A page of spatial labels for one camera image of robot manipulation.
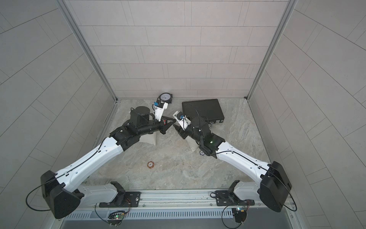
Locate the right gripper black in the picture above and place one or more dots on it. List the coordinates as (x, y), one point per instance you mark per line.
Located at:
(181, 131)

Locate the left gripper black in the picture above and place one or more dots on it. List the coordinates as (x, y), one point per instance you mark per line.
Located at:
(165, 121)

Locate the cream cloth soil bag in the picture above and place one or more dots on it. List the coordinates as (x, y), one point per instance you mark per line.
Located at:
(192, 144)

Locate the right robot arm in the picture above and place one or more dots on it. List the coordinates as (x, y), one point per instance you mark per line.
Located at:
(272, 186)

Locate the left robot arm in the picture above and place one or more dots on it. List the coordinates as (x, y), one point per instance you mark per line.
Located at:
(64, 192)

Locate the black round gauge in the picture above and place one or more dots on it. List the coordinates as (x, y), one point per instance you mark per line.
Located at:
(166, 97)

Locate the black hard case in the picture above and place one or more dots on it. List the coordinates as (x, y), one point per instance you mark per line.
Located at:
(209, 109)

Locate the right circuit board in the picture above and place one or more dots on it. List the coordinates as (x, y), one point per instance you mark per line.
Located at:
(239, 215)

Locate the circuit board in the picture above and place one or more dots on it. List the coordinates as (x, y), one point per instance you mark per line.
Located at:
(116, 218)
(239, 215)

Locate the left circuit board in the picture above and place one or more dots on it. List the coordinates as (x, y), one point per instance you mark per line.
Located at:
(116, 218)

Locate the white vent grille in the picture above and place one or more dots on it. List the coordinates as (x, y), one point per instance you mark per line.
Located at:
(157, 214)

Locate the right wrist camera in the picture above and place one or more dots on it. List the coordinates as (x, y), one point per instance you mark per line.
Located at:
(182, 120)

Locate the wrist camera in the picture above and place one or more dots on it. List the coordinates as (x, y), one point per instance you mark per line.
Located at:
(159, 107)
(182, 120)

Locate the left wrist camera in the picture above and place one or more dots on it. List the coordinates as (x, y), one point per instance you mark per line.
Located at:
(159, 107)

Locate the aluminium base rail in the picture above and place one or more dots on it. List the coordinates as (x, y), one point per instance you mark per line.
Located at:
(193, 198)

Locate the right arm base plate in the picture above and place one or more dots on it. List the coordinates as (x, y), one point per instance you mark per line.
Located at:
(226, 198)

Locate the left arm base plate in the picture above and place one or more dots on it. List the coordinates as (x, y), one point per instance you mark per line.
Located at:
(128, 199)

